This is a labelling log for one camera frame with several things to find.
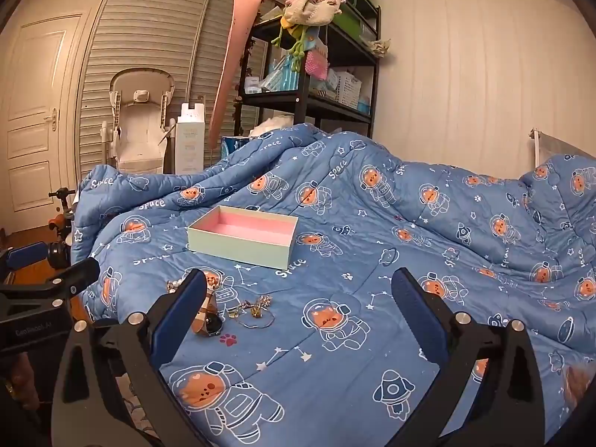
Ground green storage box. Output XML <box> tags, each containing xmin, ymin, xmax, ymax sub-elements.
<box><xmin>334</xmin><ymin>0</ymin><xmax>374</xmax><ymax>39</ymax></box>

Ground blue striped gift bag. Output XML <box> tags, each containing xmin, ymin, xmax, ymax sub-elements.
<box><xmin>267</xmin><ymin>53</ymin><xmax>301</xmax><ymax>92</ymax></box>

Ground white baby high chair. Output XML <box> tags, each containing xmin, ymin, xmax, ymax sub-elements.
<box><xmin>100</xmin><ymin>69</ymin><xmax>176</xmax><ymax>175</ymax></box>

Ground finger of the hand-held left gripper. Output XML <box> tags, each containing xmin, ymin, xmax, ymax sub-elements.
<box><xmin>0</xmin><ymin>241</ymin><xmax>51</xmax><ymax>275</ymax></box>
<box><xmin>0</xmin><ymin>257</ymin><xmax>101</xmax><ymax>309</ymax></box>

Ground black metal shelf rack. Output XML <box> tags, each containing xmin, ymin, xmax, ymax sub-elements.
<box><xmin>234</xmin><ymin>0</ymin><xmax>383</xmax><ymax>139</ymax></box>

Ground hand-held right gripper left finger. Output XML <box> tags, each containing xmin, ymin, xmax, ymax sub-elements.
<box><xmin>51</xmin><ymin>269</ymin><xmax>208</xmax><ymax>447</ymax></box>

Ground pink knitted pouch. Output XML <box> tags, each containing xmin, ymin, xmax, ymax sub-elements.
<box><xmin>304</xmin><ymin>49</ymin><xmax>329</xmax><ymax>78</ymax></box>

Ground brown strap wristwatch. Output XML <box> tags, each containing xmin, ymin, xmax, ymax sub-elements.
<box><xmin>191</xmin><ymin>284</ymin><xmax>224</xmax><ymax>338</ymax></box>

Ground long pink fabric cone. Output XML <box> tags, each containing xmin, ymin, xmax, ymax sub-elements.
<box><xmin>207</xmin><ymin>0</ymin><xmax>262</xmax><ymax>148</ymax></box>

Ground white panel door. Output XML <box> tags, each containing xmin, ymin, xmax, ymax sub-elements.
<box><xmin>0</xmin><ymin>9</ymin><xmax>90</xmax><ymax>234</ymax></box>

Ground louvered closet door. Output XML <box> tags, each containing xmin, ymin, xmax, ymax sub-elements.
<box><xmin>76</xmin><ymin>0</ymin><xmax>261</xmax><ymax>178</ymax></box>

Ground pale green box pink inside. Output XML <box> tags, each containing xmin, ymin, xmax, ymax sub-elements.
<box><xmin>187</xmin><ymin>205</ymin><xmax>299</xmax><ymax>270</ymax></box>

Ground green frog plush toy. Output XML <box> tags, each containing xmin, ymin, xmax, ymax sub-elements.
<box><xmin>271</xmin><ymin>16</ymin><xmax>318</xmax><ymax>73</ymax></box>

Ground blue astronaut bear blanket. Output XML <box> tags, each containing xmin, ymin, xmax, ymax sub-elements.
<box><xmin>74</xmin><ymin>123</ymin><xmax>596</xmax><ymax>447</ymax></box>

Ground orange black tricycle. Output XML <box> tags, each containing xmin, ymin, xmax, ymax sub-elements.
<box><xmin>48</xmin><ymin>186</ymin><xmax>78</xmax><ymax>271</ymax></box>

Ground white plastic basket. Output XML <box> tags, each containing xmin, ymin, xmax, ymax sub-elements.
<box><xmin>332</xmin><ymin>71</ymin><xmax>362</xmax><ymax>109</ymax></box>

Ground gold ring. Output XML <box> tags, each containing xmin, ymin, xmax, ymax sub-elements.
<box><xmin>233</xmin><ymin>310</ymin><xmax>276</xmax><ymax>332</ymax></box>

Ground crumpled beige paper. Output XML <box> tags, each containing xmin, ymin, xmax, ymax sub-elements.
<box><xmin>367</xmin><ymin>36</ymin><xmax>393</xmax><ymax>60</ymax></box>

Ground white cloth bundle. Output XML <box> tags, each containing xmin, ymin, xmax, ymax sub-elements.
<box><xmin>250</xmin><ymin>114</ymin><xmax>295</xmax><ymax>139</ymax></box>

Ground tall white carton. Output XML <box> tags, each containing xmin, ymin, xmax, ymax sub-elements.
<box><xmin>174</xmin><ymin>101</ymin><xmax>206</xmax><ymax>173</ymax></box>

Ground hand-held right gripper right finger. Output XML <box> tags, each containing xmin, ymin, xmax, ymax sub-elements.
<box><xmin>386</xmin><ymin>267</ymin><xmax>545</xmax><ymax>447</ymax></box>

